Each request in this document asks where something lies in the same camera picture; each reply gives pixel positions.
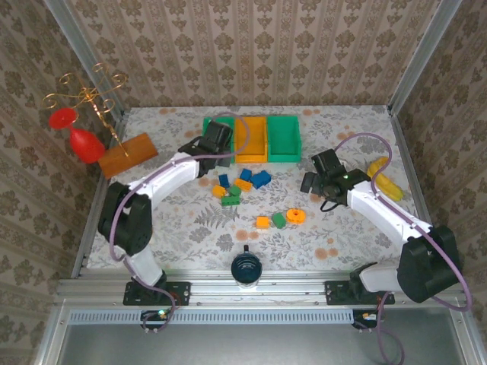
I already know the small green plastic bin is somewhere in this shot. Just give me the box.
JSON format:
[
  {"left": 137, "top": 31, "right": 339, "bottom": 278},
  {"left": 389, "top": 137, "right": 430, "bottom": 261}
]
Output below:
[{"left": 202, "top": 116, "right": 237, "bottom": 157}]

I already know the yellow banana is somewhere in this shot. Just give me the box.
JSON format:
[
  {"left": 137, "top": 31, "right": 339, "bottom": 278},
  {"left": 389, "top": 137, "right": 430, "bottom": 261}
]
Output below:
[{"left": 366, "top": 156, "right": 405, "bottom": 202}]

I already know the orange plastic bin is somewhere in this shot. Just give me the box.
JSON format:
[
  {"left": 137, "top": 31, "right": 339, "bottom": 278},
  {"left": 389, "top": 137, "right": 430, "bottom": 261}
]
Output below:
[{"left": 234, "top": 116, "right": 269, "bottom": 164}]

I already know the large green plastic bin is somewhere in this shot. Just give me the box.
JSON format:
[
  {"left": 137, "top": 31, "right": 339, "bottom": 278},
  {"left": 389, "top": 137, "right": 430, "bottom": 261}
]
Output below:
[{"left": 266, "top": 115, "right": 304, "bottom": 163}]

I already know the brown wooden block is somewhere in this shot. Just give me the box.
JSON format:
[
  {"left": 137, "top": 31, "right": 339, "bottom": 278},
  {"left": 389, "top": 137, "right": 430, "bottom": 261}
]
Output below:
[{"left": 97, "top": 132, "right": 159, "bottom": 179}]

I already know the red plastic wine glass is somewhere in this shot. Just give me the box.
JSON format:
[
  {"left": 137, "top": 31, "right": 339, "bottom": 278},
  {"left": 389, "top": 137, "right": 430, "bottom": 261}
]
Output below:
[{"left": 48, "top": 107, "right": 106, "bottom": 164}]

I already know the dark blue mug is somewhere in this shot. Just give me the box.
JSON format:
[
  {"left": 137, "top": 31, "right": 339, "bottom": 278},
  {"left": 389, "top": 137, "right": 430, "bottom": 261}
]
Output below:
[{"left": 230, "top": 244, "right": 264, "bottom": 290}]

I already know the grey metal panel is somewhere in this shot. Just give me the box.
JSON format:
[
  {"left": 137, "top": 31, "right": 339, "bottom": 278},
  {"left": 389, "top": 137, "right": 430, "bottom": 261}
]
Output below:
[{"left": 37, "top": 303, "right": 480, "bottom": 365}]

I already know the short black cable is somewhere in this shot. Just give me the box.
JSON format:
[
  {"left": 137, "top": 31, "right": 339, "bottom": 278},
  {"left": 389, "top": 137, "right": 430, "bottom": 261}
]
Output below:
[{"left": 319, "top": 199, "right": 345, "bottom": 213}]

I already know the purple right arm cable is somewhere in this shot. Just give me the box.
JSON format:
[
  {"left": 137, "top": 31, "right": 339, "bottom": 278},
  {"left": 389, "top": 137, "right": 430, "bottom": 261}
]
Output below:
[{"left": 336, "top": 132, "right": 473, "bottom": 364}]

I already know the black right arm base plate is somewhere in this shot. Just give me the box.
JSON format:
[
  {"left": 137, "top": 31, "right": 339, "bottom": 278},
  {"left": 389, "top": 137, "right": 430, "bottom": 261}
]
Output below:
[{"left": 323, "top": 280, "right": 396, "bottom": 306}]

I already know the gold wire stand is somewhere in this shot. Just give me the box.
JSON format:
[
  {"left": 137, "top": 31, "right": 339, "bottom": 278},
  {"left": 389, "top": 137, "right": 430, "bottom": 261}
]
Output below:
[{"left": 41, "top": 62, "right": 130, "bottom": 159}]

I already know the black connector with wires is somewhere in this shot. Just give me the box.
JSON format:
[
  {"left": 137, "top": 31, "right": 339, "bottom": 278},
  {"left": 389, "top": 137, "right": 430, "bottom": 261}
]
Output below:
[
  {"left": 140, "top": 309, "right": 173, "bottom": 332},
  {"left": 352, "top": 309, "right": 381, "bottom": 332}
]

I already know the long aluminium base rail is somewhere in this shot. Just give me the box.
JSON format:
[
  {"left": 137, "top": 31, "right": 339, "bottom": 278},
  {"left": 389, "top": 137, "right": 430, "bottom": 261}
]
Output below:
[{"left": 56, "top": 268, "right": 404, "bottom": 307}]

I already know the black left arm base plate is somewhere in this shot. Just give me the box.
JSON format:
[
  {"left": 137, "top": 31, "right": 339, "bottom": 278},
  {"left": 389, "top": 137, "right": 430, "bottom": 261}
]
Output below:
[{"left": 122, "top": 280, "right": 192, "bottom": 307}]

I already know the grey slotted cable duct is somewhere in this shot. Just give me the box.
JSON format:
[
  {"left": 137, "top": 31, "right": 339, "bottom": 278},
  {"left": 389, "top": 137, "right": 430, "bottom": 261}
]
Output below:
[{"left": 66, "top": 308, "right": 355, "bottom": 325}]

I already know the aluminium upright post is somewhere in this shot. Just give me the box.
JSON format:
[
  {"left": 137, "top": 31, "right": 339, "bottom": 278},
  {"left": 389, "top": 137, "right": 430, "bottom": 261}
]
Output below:
[
  {"left": 42, "top": 0, "right": 129, "bottom": 121},
  {"left": 387, "top": 0, "right": 464, "bottom": 115}
]

